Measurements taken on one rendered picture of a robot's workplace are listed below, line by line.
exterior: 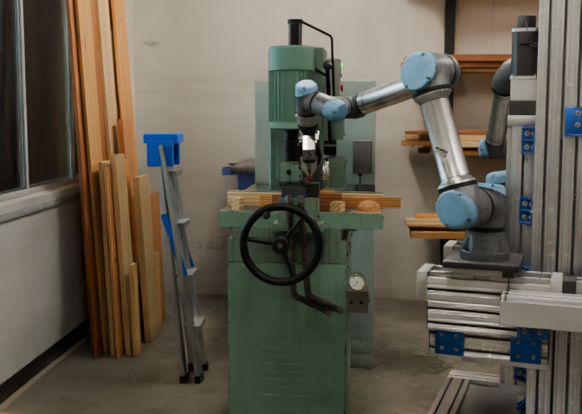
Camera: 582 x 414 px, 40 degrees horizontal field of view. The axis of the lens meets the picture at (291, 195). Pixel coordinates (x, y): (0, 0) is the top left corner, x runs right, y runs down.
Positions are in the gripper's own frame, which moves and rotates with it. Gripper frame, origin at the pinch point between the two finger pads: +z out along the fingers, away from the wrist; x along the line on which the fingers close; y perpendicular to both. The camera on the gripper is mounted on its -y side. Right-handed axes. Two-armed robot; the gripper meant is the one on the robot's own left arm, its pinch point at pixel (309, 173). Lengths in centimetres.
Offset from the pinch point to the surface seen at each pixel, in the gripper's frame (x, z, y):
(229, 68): 73, 77, 235
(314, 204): -2.5, 4.6, -12.3
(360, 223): -18.4, 16.1, -8.0
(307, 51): 1.7, -32.5, 32.4
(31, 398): 126, 111, -16
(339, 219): -10.9, 14.9, -7.3
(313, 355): -1, 59, -33
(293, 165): 7.3, 4.6, 11.9
